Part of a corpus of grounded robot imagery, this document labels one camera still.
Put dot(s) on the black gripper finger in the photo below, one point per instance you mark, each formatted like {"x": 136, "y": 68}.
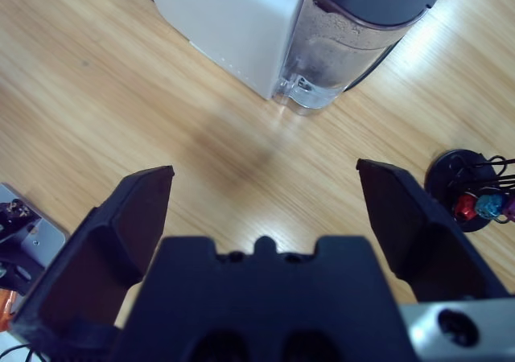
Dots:
{"x": 426, "y": 249}
{"x": 80, "y": 265}

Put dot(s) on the red coffee capsule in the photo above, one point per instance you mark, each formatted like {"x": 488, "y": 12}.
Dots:
{"x": 466, "y": 208}

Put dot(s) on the teal coffee capsule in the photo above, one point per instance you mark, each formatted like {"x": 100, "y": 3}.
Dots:
{"x": 490, "y": 205}

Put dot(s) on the purple coffee capsule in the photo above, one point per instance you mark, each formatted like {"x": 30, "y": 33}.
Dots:
{"x": 510, "y": 208}

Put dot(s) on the white capsule coffee machine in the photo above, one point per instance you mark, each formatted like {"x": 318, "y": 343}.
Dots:
{"x": 225, "y": 16}

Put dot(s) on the black capsule holder with rods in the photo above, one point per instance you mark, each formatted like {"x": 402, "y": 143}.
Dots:
{"x": 442, "y": 177}

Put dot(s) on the small orange object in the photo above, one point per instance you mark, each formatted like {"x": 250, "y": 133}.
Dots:
{"x": 6, "y": 309}

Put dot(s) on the clear water tank black lid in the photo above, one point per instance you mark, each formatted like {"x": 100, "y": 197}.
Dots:
{"x": 334, "y": 48}

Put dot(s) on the silver mount plate dark post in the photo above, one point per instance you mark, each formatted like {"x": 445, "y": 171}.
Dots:
{"x": 28, "y": 237}

